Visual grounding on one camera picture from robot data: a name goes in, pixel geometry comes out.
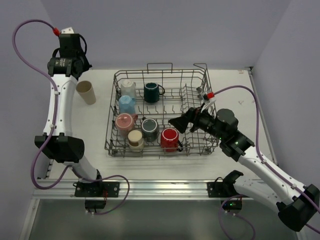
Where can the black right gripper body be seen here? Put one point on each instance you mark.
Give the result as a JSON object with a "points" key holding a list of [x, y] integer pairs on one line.
{"points": [[191, 120]]}

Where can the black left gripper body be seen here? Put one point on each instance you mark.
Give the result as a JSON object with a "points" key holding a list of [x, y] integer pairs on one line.
{"points": [[85, 64]]}

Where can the beige plastic tumbler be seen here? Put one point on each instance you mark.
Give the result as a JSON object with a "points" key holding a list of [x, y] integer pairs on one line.
{"points": [[86, 91]]}

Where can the pink ghost pattern mug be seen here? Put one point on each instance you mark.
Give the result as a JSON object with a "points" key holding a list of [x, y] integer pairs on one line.
{"points": [[125, 123]]}

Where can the light blue faceted mug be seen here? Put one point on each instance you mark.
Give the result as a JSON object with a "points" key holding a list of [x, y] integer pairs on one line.
{"points": [[126, 104]]}

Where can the white faceted ceramic mug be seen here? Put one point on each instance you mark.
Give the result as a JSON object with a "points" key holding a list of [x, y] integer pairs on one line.
{"points": [[128, 88]]}

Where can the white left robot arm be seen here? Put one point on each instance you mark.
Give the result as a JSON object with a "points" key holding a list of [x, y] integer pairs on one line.
{"points": [[67, 64]]}

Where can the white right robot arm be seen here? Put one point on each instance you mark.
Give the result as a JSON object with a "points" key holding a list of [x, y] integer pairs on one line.
{"points": [[294, 202]]}

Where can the red mug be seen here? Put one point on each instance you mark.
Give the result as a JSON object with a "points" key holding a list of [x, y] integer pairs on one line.
{"points": [[169, 140]]}

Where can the dark grey mug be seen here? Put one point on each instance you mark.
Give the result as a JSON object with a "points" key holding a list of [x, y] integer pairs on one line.
{"points": [[150, 129]]}

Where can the dark green mug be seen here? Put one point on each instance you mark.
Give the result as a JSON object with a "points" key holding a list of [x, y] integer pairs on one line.
{"points": [[152, 92]]}

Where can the cream and brown mug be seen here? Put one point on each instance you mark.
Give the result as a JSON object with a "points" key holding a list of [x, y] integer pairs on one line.
{"points": [[136, 141]]}

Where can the right black controller box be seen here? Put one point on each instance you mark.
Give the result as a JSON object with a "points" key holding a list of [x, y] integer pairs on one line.
{"points": [[234, 205]]}

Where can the black controller box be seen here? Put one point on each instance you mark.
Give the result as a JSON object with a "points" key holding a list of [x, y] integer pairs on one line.
{"points": [[94, 205], [234, 205]]}

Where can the left black controller box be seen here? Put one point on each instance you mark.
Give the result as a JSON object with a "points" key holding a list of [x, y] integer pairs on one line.
{"points": [[94, 205]]}

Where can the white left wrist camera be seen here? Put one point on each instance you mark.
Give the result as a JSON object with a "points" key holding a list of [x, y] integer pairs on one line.
{"points": [[68, 30]]}

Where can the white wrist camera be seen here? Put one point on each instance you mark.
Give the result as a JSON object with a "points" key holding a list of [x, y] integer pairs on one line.
{"points": [[208, 100], [68, 30]]}

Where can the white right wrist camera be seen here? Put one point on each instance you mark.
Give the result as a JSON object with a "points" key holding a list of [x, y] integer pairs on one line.
{"points": [[208, 100]]}

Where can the grey wire dish rack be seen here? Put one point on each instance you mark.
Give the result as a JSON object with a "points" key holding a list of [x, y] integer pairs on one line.
{"points": [[183, 89]]}

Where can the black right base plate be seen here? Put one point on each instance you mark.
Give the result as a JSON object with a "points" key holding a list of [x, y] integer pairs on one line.
{"points": [[219, 189]]}

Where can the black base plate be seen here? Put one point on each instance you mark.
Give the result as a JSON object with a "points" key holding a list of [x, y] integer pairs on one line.
{"points": [[101, 189], [219, 189]]}

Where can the aluminium mounting rail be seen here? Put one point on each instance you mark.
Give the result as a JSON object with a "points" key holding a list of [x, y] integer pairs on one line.
{"points": [[134, 190]]}

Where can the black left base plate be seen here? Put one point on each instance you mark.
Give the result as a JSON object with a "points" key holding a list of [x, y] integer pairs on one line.
{"points": [[101, 189]]}

